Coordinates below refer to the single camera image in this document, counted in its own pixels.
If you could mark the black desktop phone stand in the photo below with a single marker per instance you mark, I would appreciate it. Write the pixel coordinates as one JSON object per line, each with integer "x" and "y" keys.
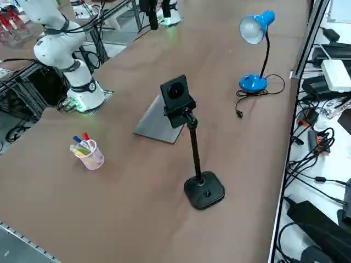
{"x": 195, "y": 153}

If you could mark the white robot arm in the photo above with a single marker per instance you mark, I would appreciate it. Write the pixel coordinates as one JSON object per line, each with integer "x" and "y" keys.
{"x": 175, "y": 13}
{"x": 57, "y": 52}

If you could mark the blue desk lamp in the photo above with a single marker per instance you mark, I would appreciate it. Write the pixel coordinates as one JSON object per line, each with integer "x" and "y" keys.
{"x": 252, "y": 82}

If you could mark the red capped marker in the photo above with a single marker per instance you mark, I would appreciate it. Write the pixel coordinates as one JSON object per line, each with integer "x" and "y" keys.
{"x": 86, "y": 136}

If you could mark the clear rack with red items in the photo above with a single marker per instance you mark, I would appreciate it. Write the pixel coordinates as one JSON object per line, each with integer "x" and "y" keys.
{"x": 13, "y": 27}

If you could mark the blue capped marker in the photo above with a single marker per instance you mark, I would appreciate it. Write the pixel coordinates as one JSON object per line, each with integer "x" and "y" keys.
{"x": 76, "y": 139}

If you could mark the green highlighter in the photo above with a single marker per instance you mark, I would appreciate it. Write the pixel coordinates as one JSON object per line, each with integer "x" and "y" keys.
{"x": 82, "y": 148}

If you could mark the yellow highlighter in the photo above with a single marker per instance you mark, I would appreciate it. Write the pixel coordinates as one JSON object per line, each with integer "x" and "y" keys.
{"x": 79, "y": 153}

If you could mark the pink mesh pen cup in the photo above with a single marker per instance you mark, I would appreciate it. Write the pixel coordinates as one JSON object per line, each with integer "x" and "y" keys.
{"x": 93, "y": 161}

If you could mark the black power adapter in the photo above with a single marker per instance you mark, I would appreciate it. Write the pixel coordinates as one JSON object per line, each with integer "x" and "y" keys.
{"x": 330, "y": 33}

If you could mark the black flat box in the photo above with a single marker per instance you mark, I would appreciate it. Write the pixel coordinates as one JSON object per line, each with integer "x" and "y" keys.
{"x": 333, "y": 52}

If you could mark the white plastic box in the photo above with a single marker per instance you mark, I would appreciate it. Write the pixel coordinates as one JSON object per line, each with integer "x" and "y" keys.
{"x": 336, "y": 75}

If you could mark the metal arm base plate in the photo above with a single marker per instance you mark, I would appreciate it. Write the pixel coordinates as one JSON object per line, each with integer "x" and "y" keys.
{"x": 108, "y": 94}
{"x": 179, "y": 22}

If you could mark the aluminium frame post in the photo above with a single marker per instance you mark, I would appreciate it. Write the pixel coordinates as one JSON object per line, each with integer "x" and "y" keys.
{"x": 310, "y": 38}

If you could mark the black metal frame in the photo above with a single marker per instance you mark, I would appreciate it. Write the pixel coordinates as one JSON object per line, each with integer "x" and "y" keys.
{"x": 16, "y": 94}

